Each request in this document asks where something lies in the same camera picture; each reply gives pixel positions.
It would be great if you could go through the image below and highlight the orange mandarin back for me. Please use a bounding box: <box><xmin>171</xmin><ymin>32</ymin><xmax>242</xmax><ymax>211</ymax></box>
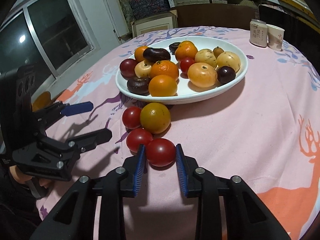
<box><xmin>175</xmin><ymin>41</ymin><xmax>198</xmax><ymax>62</ymax></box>

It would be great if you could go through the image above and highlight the paper cup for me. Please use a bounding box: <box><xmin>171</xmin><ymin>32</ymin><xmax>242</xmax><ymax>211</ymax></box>
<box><xmin>267</xmin><ymin>24</ymin><xmax>285</xmax><ymax>51</ymax></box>

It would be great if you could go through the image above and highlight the sliding glass window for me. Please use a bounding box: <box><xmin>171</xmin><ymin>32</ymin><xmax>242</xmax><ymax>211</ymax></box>
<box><xmin>1</xmin><ymin>0</ymin><xmax>100</xmax><ymax>93</ymax></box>

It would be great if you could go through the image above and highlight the orange mandarin front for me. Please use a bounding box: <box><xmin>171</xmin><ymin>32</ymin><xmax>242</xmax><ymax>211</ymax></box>
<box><xmin>150</xmin><ymin>60</ymin><xmax>179</xmax><ymax>81</ymax></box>

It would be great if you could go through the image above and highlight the white oval plate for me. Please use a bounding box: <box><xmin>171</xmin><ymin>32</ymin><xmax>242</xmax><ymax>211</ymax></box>
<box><xmin>116</xmin><ymin>36</ymin><xmax>248</xmax><ymax>105</ymax></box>

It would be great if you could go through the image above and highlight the dark mangosteen on plate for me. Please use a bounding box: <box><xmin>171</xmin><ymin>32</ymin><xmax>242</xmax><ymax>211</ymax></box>
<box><xmin>127</xmin><ymin>77</ymin><xmax>151</xmax><ymax>95</ymax></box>

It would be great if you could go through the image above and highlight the pale yellow fruit right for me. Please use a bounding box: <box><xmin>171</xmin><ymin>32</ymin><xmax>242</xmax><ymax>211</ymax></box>
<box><xmin>216</xmin><ymin>51</ymin><xmax>241</xmax><ymax>73</ymax></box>

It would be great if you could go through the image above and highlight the small orange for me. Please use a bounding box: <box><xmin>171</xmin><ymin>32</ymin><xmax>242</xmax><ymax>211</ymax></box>
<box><xmin>149</xmin><ymin>75</ymin><xmax>177</xmax><ymax>97</ymax></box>

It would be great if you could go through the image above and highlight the dark wooden chair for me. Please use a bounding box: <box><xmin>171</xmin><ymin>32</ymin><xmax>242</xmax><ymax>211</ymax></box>
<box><xmin>175</xmin><ymin>3</ymin><xmax>259</xmax><ymax>30</ymax></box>

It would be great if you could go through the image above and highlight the red plum on plate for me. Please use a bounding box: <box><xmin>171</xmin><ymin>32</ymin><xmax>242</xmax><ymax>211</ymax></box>
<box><xmin>119</xmin><ymin>59</ymin><xmax>138</xmax><ymax>79</ymax></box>

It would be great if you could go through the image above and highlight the pink deer tablecloth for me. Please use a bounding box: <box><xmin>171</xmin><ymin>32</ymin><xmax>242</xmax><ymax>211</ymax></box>
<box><xmin>47</xmin><ymin>27</ymin><xmax>319</xmax><ymax>239</ymax></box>

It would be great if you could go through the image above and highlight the framed board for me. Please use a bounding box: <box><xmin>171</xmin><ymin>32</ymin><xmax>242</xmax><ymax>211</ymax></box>
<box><xmin>131</xmin><ymin>10</ymin><xmax>177</xmax><ymax>37</ymax></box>

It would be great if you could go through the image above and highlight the dark purple mangosteen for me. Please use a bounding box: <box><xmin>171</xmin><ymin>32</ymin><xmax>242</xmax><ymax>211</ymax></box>
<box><xmin>143</xmin><ymin>48</ymin><xmax>171</xmax><ymax>62</ymax></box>

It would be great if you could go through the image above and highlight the red cherry tomato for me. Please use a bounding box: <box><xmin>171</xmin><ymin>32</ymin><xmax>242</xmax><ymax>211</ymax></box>
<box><xmin>145</xmin><ymin>138</ymin><xmax>176</xmax><ymax>167</ymax></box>
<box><xmin>122</xmin><ymin>106</ymin><xmax>142</xmax><ymax>129</ymax></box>
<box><xmin>126</xmin><ymin>128</ymin><xmax>153</xmax><ymax>153</ymax></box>

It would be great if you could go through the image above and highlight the pale yellow fruit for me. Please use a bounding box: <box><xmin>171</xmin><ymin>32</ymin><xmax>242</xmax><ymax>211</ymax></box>
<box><xmin>216</xmin><ymin>51</ymin><xmax>241</xmax><ymax>73</ymax></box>
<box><xmin>135</xmin><ymin>60</ymin><xmax>153</xmax><ymax>78</ymax></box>
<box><xmin>187</xmin><ymin>62</ymin><xmax>217</xmax><ymax>88</ymax></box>

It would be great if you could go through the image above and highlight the orange mandarin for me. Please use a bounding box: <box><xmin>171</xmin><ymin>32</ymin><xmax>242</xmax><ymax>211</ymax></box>
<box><xmin>175</xmin><ymin>41</ymin><xmax>198</xmax><ymax>62</ymax></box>
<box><xmin>150</xmin><ymin>60</ymin><xmax>179</xmax><ymax>81</ymax></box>

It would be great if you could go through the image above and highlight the black chair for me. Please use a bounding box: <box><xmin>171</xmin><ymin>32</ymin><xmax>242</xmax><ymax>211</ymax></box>
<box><xmin>259</xmin><ymin>5</ymin><xmax>319</xmax><ymax>68</ymax></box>

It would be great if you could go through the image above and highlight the pale yellow fruit front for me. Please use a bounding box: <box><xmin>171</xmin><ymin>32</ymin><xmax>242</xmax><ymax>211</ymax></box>
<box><xmin>187</xmin><ymin>62</ymin><xmax>217</xmax><ymax>88</ymax></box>

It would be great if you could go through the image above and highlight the wooden chair left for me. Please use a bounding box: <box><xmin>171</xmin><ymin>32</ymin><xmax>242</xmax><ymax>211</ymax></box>
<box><xmin>32</xmin><ymin>91</ymin><xmax>52</xmax><ymax>112</ymax></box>

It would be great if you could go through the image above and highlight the person's left hand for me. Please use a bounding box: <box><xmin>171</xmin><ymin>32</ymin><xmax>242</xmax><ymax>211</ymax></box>
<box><xmin>9</xmin><ymin>166</ymin><xmax>53</xmax><ymax>188</ymax></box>

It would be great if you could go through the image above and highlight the yellow green tomato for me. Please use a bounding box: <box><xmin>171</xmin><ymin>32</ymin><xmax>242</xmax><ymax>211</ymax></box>
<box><xmin>140</xmin><ymin>102</ymin><xmax>171</xmax><ymax>134</ymax></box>

